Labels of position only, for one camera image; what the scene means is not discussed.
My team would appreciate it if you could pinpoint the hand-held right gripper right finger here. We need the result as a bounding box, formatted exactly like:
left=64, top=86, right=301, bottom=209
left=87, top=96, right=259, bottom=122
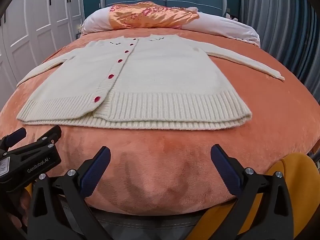
left=211, top=144, right=294, bottom=240

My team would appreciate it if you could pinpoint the grey curtain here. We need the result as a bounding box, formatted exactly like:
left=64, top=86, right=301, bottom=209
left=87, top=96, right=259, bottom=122
left=239, top=0, right=320, bottom=100

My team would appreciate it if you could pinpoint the grey bed base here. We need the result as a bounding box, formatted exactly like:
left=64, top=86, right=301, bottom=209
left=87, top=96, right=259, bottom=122
left=57, top=197, right=205, bottom=240

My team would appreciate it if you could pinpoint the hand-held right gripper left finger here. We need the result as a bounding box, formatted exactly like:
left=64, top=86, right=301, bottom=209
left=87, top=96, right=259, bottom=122
left=27, top=146, right=111, bottom=240

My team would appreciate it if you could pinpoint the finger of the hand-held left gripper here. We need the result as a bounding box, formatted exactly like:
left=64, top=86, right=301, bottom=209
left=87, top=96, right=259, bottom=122
left=10, top=124, right=62, bottom=157
left=0, top=127, right=27, bottom=153

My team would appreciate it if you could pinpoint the cream knit cardigan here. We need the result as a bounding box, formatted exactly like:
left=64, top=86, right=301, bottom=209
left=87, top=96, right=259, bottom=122
left=16, top=34, right=285, bottom=131

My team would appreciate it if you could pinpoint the orange floral satin pillow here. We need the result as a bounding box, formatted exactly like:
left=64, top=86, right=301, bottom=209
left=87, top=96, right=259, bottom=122
left=108, top=1, right=200, bottom=30

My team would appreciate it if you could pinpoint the orange plush blanket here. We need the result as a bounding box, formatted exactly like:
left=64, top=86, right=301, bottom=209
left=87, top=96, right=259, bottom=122
left=0, top=26, right=320, bottom=217

